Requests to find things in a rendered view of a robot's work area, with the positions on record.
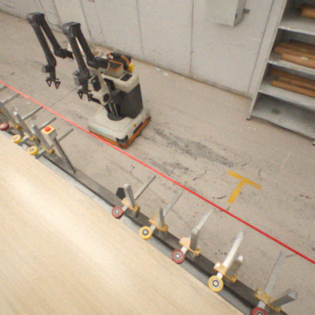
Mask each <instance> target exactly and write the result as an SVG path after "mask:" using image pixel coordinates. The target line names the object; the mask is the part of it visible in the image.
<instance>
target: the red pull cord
mask: <svg viewBox="0 0 315 315"><path fill-rule="evenodd" d="M0 82H1V83H2V84H4V85H6V86H8V85H7V84H5V83H3V82H2V81H0ZM8 87H10V88H11V89H14V88H13V87H11V86H8ZM14 90H15V91H16V92H18V93H20V94H22V95H24V96H25V97H27V98H29V99H30V100H32V101H33V102H35V103H37V104H39V105H41V106H43V108H45V109H47V110H49V111H51V112H53V113H55V114H57V115H58V116H59V117H61V118H63V119H65V120H66V121H68V122H70V123H72V124H73V125H74V126H76V127H78V128H80V129H82V130H84V131H86V132H87V133H89V134H91V135H92V136H94V137H95V138H97V139H99V140H101V141H103V142H105V143H106V144H107V145H110V146H111V147H113V148H115V149H116V150H119V151H120V152H122V153H123V154H125V155H126V156H128V157H130V158H132V159H134V160H136V161H138V162H139V163H140V164H142V165H144V166H145V167H148V168H149V169H151V170H153V171H155V172H157V173H158V174H159V175H161V176H163V177H164V178H167V179H169V180H170V181H172V182H173V183H174V184H177V185H178V186H180V187H182V188H184V189H186V190H188V191H189V192H190V193H192V194H193V195H196V196H197V197H199V198H201V199H203V200H205V201H206V202H208V203H209V204H211V205H213V206H215V207H217V208H218V209H220V210H221V211H222V212H225V213H227V214H228V215H230V216H232V217H234V218H236V219H237V220H238V221H241V222H243V223H244V224H246V225H247V226H250V227H251V228H252V229H254V230H255V231H258V232H259V233H262V234H263V235H265V236H267V237H268V238H270V239H271V240H273V241H276V242H277V243H279V244H280V245H282V246H284V247H285V248H287V249H289V250H291V251H293V252H295V254H297V255H299V256H301V257H303V258H304V259H307V260H308V261H309V262H311V263H313V264H315V261H313V260H311V259H310V258H308V257H307V256H304V255H303V254H301V253H299V251H296V250H294V249H293V248H291V247H289V246H287V245H285V244H284V243H283V242H281V241H278V240H277V239H275V238H273V237H271V236H270V235H269V234H267V233H264V232H263V231H261V230H259V229H257V228H256V227H254V226H253V225H251V224H250V223H247V222H245V221H244V220H241V218H239V217H237V216H235V215H233V214H231V213H229V212H228V211H226V210H225V209H224V208H221V207H219V206H218V205H216V204H214V203H212V202H210V201H209V200H208V199H206V198H204V197H202V196H200V195H198V194H197V193H194V191H192V190H190V189H188V188H187V187H184V186H183V185H181V184H179V183H177V181H175V180H173V179H171V178H169V177H167V176H165V175H163V174H162V173H161V172H159V171H157V170H155V169H153V168H152V167H150V166H148V165H146V164H144V163H143V162H142V161H140V160H138V159H135V158H134V157H132V156H131V155H129V154H126V152H124V151H123V150H120V149H119V148H117V147H115V146H113V145H111V144H109V142H106V141H104V140H103V139H101V138H100V137H97V136H96V135H94V134H92V132H89V131H87V130H86V129H83V128H82V127H79V126H78V125H76V124H75V123H74V122H72V121H70V120H68V119H66V118H64V117H63V116H61V115H60V114H58V113H56V112H54V111H52V110H50V109H48V108H47V107H46V106H44V105H42V104H40V103H39V102H36V101H34V100H33V99H31V98H30V97H28V96H26V95H25V94H23V93H21V92H19V91H17V89H14Z"/></svg>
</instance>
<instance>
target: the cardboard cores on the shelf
mask: <svg viewBox="0 0 315 315"><path fill-rule="evenodd" d="M298 12H302V13H301V16H303V17H309V18H315V6H314V5H309V4H301V6H300V8H299V9H298ZM274 53H277V54H282V57H281V60H285V61H288V62H292V63H297V64H299V65H303V66H306V67H308V68H313V69H315V45H313V44H308V43H305V42H303V41H302V42H300V41H297V40H293V39H290V40H289V43H287V42H282V41H281V42H280V43H279V44H278V45H276V48H275V50H274ZM270 74H272V75H275V76H279V79H273V81H272V83H271V85H272V86H276V87H280V88H283V89H287V90H289V91H292V92H296V93H298V94H303V95H307V96H310V97H314V98H315V81H314V80H311V79H307V78H303V77H301V76H296V75H294V74H292V73H291V74H290V73H288V72H285V71H281V70H277V69H274V68H271V70H270Z"/></svg>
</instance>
